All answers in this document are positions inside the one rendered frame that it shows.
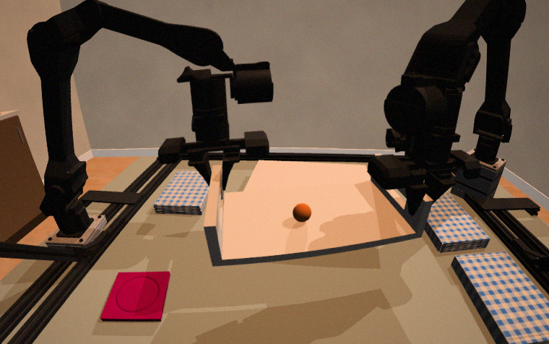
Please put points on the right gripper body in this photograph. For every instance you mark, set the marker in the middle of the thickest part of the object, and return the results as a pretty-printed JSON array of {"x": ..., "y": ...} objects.
[{"x": 430, "y": 154}]

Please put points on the orange ball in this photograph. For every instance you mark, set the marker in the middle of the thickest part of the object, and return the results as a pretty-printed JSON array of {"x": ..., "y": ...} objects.
[{"x": 302, "y": 212}]

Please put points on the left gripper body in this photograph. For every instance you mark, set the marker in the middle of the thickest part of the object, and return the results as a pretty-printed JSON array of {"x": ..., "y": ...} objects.
[{"x": 212, "y": 133}]

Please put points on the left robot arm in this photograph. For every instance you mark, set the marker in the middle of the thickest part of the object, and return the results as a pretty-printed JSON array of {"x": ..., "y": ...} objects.
[{"x": 54, "y": 51}]

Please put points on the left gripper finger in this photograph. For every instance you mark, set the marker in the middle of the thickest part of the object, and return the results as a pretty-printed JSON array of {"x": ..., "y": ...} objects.
[
  {"x": 227, "y": 164},
  {"x": 203, "y": 167}
]

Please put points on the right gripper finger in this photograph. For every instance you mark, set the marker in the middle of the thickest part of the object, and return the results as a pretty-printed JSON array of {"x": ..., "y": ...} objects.
[
  {"x": 414, "y": 198},
  {"x": 437, "y": 187}
]

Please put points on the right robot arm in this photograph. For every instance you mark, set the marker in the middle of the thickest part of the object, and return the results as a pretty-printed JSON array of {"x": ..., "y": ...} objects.
[{"x": 451, "y": 54}]

